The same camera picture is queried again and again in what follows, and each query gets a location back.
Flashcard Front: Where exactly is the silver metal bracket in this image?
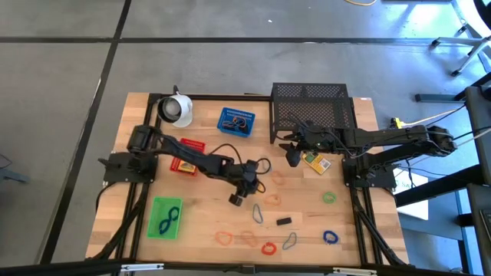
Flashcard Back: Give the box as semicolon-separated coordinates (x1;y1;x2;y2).
120;263;165;271
332;268;377;276

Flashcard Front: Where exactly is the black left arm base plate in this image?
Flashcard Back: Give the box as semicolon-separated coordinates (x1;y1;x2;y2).
97;152;158;184

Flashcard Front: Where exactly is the red spiral wrist coil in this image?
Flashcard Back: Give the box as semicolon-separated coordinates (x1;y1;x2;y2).
261;241;278;257

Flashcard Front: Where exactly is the green plastic basket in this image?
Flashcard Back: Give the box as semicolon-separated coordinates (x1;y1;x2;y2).
146;195;184;242

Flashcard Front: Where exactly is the dark grey desk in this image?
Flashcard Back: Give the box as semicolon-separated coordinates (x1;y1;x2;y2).
466;183;491;276
463;86;491;185

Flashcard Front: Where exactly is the blue rubber band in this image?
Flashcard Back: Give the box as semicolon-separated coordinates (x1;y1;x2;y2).
252;203;265;225
282;232;298;251

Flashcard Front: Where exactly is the black office chair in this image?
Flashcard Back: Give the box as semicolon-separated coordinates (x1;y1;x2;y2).
473;0;491;20

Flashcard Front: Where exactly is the black floor beam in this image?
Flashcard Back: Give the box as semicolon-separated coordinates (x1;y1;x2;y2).
394;164;484;208

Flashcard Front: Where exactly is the pale yellow power cable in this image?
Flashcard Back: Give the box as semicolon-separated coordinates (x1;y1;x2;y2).
402;105;467;127

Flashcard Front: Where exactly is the white printed box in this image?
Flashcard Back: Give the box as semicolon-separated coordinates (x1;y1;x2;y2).
394;168;430;222

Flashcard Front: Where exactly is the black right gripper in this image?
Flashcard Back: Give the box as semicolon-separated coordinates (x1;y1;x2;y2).
278;121;343;168

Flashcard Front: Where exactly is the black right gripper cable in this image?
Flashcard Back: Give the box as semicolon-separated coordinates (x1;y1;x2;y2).
274;114;369;158

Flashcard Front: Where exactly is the orange yellow crayon box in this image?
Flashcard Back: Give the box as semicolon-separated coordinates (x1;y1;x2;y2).
177;159;197;173

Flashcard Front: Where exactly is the red plastic basket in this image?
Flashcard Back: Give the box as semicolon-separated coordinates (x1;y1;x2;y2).
170;137;206;176

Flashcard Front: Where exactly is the yellow green crayon box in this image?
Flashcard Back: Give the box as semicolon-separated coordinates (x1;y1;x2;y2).
302;150;332;176

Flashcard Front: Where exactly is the black mesh metal shelf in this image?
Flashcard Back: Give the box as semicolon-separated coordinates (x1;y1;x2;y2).
269;82;356;145

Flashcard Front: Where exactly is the grey floor object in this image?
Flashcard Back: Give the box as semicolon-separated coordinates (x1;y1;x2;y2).
0;166;31;184

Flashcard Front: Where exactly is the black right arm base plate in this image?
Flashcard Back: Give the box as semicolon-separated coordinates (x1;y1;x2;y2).
341;156;397;189

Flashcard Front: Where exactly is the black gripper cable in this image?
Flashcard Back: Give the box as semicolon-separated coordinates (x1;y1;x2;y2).
208;143;272;176
274;114;369;158

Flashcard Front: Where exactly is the white office table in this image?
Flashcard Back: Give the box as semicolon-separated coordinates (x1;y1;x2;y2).
429;0;491;77

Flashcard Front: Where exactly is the black cable bundle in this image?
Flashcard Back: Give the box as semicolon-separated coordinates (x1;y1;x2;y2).
90;182;149;264
351;187;406;266

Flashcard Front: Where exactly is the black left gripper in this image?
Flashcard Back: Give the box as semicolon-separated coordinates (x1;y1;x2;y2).
229;159;262;207

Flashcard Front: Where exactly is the white round desk lamp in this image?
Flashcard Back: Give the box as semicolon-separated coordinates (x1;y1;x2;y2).
157;84;194;129

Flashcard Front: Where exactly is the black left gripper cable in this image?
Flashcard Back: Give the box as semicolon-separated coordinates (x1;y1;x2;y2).
208;143;272;176

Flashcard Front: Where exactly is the blue plastic basket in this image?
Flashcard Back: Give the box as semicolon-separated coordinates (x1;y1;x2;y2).
216;107;256;139

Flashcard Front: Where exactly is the black crossbeam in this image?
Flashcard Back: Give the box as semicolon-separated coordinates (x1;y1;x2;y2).
0;259;491;276

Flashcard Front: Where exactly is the black desk foot bar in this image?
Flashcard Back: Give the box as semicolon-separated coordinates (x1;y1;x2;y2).
414;72;491;104

